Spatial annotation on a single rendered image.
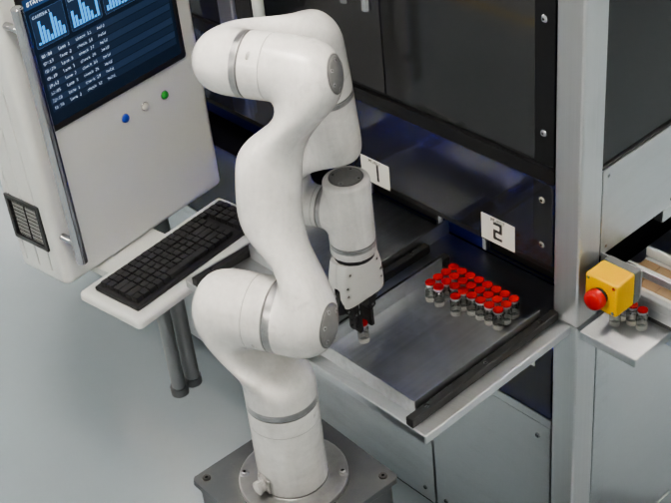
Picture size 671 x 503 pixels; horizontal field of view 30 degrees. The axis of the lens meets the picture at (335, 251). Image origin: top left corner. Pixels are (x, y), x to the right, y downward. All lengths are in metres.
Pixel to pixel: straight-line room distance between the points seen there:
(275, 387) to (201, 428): 1.61
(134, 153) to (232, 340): 0.98
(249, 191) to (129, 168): 1.02
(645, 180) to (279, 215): 0.83
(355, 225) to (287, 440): 0.40
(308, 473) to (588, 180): 0.71
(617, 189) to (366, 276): 0.48
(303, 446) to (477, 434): 0.86
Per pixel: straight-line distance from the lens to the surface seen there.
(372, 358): 2.37
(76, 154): 2.73
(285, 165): 1.82
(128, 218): 2.89
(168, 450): 3.55
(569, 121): 2.19
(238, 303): 1.91
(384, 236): 2.69
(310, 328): 1.88
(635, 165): 2.36
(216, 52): 1.82
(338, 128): 2.03
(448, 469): 3.04
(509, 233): 2.42
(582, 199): 2.26
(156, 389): 3.75
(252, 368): 1.99
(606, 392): 2.65
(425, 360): 2.36
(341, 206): 2.15
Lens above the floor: 2.43
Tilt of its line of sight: 36 degrees down
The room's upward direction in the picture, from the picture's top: 6 degrees counter-clockwise
